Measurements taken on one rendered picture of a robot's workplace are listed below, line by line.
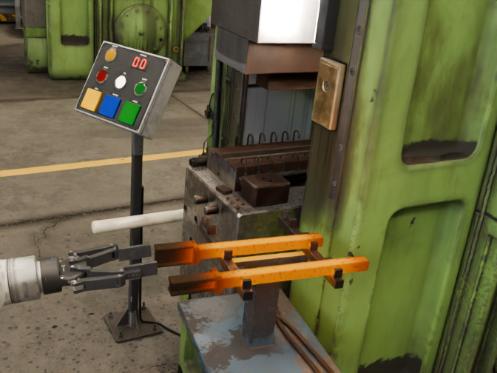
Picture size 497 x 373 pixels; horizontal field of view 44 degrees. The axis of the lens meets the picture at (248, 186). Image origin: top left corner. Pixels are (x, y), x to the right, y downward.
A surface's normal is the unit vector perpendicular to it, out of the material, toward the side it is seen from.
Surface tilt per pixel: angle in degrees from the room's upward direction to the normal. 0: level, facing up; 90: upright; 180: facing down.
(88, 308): 0
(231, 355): 0
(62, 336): 0
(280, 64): 90
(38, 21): 90
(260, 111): 90
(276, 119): 90
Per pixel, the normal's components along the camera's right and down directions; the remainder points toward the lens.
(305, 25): 0.47, 0.39
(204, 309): 0.09, -0.91
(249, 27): -0.88, 0.11
